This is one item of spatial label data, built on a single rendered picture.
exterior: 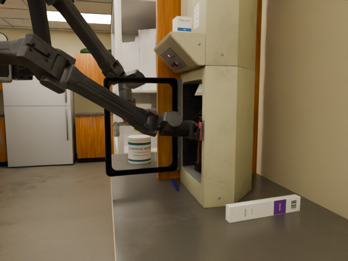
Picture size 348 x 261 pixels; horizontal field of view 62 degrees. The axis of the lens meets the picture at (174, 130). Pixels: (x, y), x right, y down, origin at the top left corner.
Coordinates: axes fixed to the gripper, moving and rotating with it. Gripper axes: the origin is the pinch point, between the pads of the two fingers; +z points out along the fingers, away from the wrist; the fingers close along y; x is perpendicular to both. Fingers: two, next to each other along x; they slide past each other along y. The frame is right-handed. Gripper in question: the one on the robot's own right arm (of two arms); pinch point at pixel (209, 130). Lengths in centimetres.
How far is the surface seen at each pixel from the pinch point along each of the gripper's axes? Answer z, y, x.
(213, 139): -5.9, -17.4, 1.4
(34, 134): -136, 481, 59
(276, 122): 35.4, 6.9, -4.6
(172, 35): -22.3, -17.2, -29.7
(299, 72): 32.8, -7.7, -25.4
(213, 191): -4.1, -17.0, 19.3
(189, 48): -16.5, -17.4, -26.5
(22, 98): -160, 480, -6
